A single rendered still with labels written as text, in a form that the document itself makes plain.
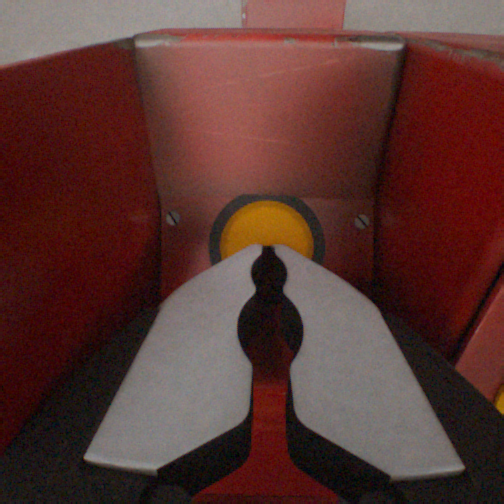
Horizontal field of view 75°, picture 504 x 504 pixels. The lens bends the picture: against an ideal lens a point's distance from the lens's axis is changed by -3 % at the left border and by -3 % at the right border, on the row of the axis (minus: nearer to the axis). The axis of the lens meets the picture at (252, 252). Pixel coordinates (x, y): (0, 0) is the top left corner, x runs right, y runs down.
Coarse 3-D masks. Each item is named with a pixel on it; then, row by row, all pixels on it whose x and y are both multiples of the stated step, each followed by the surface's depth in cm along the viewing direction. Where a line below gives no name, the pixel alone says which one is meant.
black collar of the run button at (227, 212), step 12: (228, 204) 14; (240, 204) 14; (288, 204) 14; (300, 204) 14; (228, 216) 14; (312, 216) 14; (216, 228) 14; (312, 228) 14; (216, 240) 14; (324, 240) 14; (216, 252) 14; (324, 252) 14; (264, 300) 14; (276, 300) 14
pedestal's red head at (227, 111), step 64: (64, 64) 7; (128, 64) 10; (192, 64) 11; (256, 64) 11; (320, 64) 11; (384, 64) 11; (448, 64) 8; (0, 128) 5; (64, 128) 7; (128, 128) 11; (192, 128) 12; (256, 128) 12; (320, 128) 12; (384, 128) 12; (448, 128) 8; (0, 192) 5; (64, 192) 7; (128, 192) 11; (192, 192) 14; (256, 192) 14; (320, 192) 14; (384, 192) 13; (448, 192) 8; (0, 256) 5; (64, 256) 7; (128, 256) 11; (192, 256) 14; (384, 256) 13; (448, 256) 8; (0, 320) 5; (64, 320) 7; (128, 320) 11; (256, 320) 14; (448, 320) 8; (0, 384) 5; (256, 384) 14; (0, 448) 5
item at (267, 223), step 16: (256, 208) 14; (272, 208) 14; (288, 208) 14; (240, 224) 14; (256, 224) 14; (272, 224) 14; (288, 224) 14; (304, 224) 14; (224, 240) 14; (240, 240) 14; (256, 240) 14; (272, 240) 14; (288, 240) 14; (304, 240) 14; (224, 256) 14
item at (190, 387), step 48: (192, 288) 9; (240, 288) 9; (192, 336) 8; (240, 336) 9; (144, 384) 7; (192, 384) 7; (240, 384) 7; (96, 432) 6; (144, 432) 6; (192, 432) 6; (240, 432) 6; (192, 480) 6
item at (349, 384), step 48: (288, 288) 9; (336, 288) 9; (288, 336) 9; (336, 336) 8; (384, 336) 8; (288, 384) 7; (336, 384) 7; (384, 384) 7; (288, 432) 7; (336, 432) 6; (384, 432) 6; (432, 432) 6; (336, 480) 6; (384, 480) 5
